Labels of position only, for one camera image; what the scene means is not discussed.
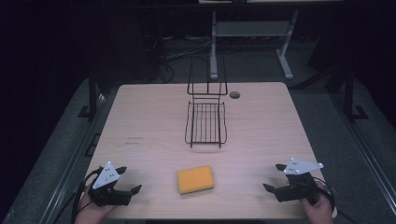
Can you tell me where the person's left hand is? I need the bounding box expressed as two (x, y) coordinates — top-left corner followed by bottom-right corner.
(74, 186), (117, 224)

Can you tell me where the black metal stand post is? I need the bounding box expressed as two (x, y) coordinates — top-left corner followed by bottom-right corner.
(78, 70), (102, 120)
(342, 66), (370, 123)

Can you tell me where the black wire rack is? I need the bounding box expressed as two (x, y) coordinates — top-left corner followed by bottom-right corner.
(184, 55), (229, 150)

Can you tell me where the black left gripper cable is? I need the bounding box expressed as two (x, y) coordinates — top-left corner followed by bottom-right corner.
(70, 167), (105, 224)

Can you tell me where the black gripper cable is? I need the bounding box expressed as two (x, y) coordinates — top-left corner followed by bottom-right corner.
(70, 167), (105, 224)
(312, 176), (359, 224)

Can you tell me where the grey metal desk frame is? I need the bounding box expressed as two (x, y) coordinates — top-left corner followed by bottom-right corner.
(209, 8), (301, 81)

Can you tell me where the bundle of floor cables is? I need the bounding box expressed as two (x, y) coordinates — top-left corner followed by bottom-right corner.
(144, 33), (217, 85)

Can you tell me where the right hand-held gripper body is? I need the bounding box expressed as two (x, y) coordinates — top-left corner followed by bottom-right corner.
(275, 157), (324, 206)

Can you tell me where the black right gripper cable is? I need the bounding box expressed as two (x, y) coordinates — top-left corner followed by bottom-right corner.
(312, 176), (359, 224)

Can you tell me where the yellow sponge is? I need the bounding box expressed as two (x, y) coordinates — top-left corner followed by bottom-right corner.
(176, 164), (216, 196)

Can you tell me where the aluminium floor rail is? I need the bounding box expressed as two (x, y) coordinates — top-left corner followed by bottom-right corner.
(38, 92), (109, 224)
(329, 91), (396, 217)

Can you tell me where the person's right hand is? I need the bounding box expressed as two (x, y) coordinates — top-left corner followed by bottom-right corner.
(299, 181), (334, 224)

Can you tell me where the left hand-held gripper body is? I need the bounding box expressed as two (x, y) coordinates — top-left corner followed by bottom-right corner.
(88, 161), (132, 207)

